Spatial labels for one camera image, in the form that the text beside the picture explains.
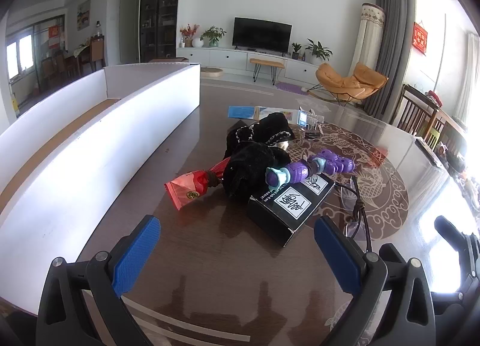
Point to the black printed box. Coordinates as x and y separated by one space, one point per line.
277 218

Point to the dining table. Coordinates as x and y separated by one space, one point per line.
80 54

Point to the dark wooden slatted chair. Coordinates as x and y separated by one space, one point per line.
412 113

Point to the black flat television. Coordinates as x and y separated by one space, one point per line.
262 34

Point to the black plush toy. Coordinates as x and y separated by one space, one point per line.
255 165

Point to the oval cat scratcher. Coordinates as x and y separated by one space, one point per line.
212 72

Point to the clear plastic package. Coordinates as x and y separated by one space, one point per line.
309 119

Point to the green potted plant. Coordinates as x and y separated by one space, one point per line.
213 35

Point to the wooden bench with metal legs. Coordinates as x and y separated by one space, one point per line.
267 63

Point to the framed wall painting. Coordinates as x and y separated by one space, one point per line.
84 14

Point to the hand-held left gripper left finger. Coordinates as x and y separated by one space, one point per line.
137 256

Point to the red wall hanging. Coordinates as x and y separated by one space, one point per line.
420 38

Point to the dark glass display cabinet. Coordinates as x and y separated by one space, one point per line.
161 12

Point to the grey curtain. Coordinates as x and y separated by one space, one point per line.
393 38

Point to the white cardboard box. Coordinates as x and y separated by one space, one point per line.
93 165

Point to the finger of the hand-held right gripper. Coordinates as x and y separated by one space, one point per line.
448 227

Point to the orange lounge chair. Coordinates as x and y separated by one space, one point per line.
337 81

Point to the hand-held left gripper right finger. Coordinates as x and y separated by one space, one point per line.
337 256

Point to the purple robot toy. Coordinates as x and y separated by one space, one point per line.
296 172

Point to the white round vase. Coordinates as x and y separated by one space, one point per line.
197 43

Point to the red door poster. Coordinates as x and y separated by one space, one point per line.
54 36

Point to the purple floor mat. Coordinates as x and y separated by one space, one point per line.
289 87

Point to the leafy potted plant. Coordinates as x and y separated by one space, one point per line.
318 50

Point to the covered standing air conditioner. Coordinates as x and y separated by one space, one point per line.
369 38

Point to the small potted plant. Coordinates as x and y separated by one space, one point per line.
296 49

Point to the black frame eyeglasses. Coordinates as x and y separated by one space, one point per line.
356 203

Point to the white television cabinet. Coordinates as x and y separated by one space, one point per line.
225 58

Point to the red flower arrangement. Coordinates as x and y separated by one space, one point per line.
188 31

